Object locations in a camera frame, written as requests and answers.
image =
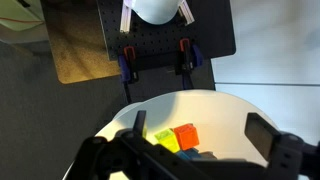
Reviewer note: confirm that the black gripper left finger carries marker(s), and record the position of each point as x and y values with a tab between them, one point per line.
110	156

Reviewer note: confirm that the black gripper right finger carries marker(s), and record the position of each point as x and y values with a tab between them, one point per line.
263	136

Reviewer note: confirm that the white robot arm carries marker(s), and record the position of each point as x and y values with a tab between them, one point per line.
155	11

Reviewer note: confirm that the grey brown block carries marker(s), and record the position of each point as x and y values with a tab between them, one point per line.
208	155

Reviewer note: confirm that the yellow block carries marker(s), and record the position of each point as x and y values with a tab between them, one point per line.
166	140

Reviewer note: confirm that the orange block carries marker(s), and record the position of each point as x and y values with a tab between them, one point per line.
186	136

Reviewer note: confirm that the teal blue block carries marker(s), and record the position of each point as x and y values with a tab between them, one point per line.
188	154

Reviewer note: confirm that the black robot stand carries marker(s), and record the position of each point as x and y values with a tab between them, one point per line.
160	83

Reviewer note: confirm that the orange blue bar clamp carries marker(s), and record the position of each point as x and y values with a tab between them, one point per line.
188	60
128	65

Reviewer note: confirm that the brown cork board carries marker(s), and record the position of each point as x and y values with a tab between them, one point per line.
76	50

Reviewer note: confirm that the aluminium profile bar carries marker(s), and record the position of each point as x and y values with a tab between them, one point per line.
126	20
186	13

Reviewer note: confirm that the pale green cabinet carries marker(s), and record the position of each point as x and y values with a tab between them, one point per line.
16	15

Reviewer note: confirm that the black pegboard base plate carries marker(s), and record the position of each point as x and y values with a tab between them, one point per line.
213	26

